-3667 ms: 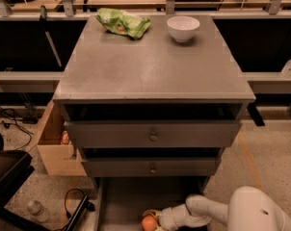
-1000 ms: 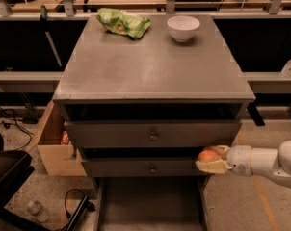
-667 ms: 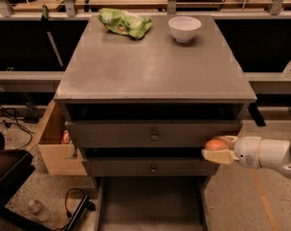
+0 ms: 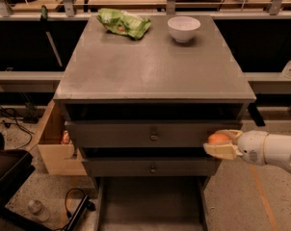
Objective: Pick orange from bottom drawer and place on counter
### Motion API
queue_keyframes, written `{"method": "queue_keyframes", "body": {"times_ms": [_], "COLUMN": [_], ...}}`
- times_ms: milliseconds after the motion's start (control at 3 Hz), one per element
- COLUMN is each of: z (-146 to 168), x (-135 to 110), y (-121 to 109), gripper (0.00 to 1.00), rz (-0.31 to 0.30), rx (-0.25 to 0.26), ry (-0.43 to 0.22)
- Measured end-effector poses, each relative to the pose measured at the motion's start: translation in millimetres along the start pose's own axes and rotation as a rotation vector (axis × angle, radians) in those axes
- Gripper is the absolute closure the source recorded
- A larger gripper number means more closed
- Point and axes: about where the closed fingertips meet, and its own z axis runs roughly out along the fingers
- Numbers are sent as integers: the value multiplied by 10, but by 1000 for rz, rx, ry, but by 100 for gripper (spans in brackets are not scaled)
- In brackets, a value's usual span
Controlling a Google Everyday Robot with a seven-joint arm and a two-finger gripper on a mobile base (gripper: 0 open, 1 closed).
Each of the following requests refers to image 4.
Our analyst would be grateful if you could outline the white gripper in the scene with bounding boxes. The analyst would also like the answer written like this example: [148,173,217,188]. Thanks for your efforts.
[203,130,268,166]

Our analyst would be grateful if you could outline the orange fruit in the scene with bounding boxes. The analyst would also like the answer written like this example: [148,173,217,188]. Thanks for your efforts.
[208,133,230,143]

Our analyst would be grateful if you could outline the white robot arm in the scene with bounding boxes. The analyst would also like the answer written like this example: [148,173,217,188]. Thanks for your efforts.
[203,130,291,174]

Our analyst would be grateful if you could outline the grey top drawer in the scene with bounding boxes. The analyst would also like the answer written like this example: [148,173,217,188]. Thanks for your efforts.
[65,121,241,148]

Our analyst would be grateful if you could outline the grey drawer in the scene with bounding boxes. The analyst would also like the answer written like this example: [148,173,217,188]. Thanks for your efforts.
[65,121,241,148]
[94,177,208,231]
[82,157,220,177]

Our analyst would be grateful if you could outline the grey middle drawer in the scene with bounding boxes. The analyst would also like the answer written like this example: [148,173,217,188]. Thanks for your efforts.
[82,157,220,177]

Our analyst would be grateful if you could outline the grey drawer cabinet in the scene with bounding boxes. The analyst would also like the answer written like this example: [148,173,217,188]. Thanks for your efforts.
[53,13,257,191]

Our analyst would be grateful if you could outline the grey bottom drawer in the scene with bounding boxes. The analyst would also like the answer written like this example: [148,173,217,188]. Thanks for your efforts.
[94,177,208,231]

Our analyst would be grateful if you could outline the white ceramic bowl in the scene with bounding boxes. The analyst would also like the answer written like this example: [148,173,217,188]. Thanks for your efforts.
[168,16,200,42]

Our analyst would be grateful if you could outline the red can in box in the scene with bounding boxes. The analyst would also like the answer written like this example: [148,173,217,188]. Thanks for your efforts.
[61,130,70,144]

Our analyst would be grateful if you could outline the green chip bag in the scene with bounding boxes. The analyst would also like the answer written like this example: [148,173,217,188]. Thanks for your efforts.
[97,8,151,40]

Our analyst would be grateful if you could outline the wooden open box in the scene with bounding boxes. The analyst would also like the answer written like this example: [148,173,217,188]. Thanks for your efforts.
[37,101,86,176]

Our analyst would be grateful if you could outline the clear plastic bottle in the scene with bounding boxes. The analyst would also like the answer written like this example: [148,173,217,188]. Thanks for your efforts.
[28,200,50,223]

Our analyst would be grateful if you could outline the black chair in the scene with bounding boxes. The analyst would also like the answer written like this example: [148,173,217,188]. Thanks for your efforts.
[0,132,51,231]

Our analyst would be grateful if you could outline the green handled tool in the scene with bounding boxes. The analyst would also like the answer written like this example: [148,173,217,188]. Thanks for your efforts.
[40,5,63,67]

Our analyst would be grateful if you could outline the black floor cables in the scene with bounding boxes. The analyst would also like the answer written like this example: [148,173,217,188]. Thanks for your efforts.
[0,90,35,150]

